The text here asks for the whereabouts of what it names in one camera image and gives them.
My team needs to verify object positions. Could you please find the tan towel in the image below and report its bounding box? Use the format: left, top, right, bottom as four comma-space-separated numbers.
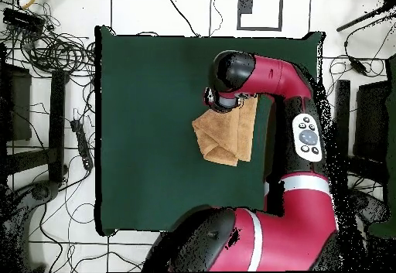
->
191, 95, 259, 167

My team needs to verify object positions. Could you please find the black flat panel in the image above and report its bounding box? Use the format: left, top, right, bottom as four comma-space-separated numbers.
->
353, 80, 391, 162
0, 63, 32, 142

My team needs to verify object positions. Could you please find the dark green table cloth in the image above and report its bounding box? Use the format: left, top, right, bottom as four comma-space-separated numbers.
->
94, 25, 326, 237

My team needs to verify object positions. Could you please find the black power strip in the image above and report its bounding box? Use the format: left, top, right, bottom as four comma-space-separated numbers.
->
70, 118, 94, 172

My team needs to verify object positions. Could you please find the black power adapter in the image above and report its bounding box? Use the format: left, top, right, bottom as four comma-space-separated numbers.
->
349, 58, 369, 76

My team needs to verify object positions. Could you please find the black stand crossbar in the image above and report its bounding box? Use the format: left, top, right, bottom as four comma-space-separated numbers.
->
347, 154, 387, 184
5, 148, 52, 175

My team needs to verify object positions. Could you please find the black rod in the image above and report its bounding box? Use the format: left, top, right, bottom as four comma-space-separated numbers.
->
336, 5, 387, 32

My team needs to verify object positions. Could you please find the grey stand base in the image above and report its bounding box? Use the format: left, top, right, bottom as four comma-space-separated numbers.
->
349, 189, 391, 224
0, 179, 61, 273

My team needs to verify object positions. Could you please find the black electronics box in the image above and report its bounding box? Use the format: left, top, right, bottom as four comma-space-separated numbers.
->
2, 7, 46, 34

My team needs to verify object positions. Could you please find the tangle of black cables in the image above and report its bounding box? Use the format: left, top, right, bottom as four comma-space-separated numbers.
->
5, 2, 96, 77

